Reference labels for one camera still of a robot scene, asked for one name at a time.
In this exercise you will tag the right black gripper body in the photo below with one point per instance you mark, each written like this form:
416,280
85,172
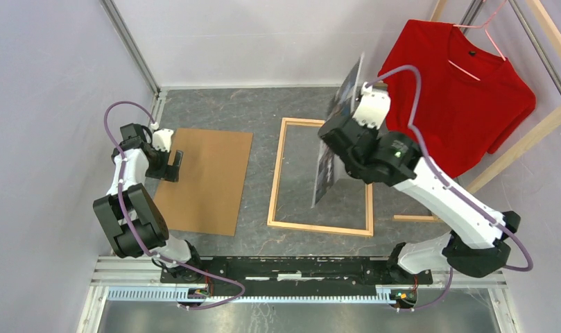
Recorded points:
352,171

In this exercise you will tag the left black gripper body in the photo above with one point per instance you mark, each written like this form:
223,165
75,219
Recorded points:
158,166

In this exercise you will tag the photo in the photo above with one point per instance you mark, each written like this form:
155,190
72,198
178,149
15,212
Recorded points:
328,166

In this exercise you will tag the brown backing board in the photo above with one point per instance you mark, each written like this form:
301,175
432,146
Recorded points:
207,196

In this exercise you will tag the wooden picture frame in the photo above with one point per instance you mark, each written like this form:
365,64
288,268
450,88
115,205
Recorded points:
368,231

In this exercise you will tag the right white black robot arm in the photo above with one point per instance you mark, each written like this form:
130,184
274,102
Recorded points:
475,245

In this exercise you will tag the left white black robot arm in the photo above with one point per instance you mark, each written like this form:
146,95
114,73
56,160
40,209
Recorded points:
127,213

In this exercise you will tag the red t-shirt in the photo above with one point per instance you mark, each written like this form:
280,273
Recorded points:
464,106

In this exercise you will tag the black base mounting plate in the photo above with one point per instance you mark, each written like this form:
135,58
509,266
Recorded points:
298,276

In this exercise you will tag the pink clothes hanger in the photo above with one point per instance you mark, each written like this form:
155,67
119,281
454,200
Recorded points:
477,35

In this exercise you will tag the wooden clothes rack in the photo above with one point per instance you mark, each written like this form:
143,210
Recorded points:
553,120

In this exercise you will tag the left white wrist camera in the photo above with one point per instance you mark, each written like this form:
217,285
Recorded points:
161,137

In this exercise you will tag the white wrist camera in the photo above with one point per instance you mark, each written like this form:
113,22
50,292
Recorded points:
161,137
372,105

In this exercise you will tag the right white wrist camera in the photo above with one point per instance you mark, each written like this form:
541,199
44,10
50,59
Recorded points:
372,105

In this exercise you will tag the aluminium rail frame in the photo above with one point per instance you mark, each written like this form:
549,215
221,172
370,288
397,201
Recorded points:
127,295

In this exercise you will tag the metal corner post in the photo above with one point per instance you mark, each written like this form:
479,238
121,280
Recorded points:
128,40

